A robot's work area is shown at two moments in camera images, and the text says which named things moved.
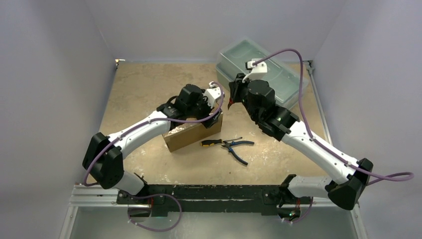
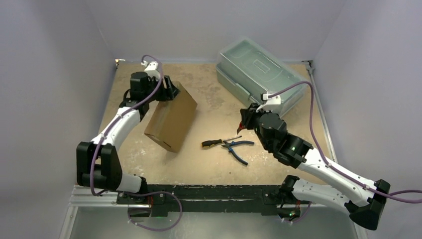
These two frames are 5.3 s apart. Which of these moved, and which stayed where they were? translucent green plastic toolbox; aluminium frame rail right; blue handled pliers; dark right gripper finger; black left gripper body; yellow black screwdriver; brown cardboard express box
Moved: dark right gripper finger; black left gripper body; brown cardboard express box
Stayed: aluminium frame rail right; translucent green plastic toolbox; yellow black screwdriver; blue handled pliers
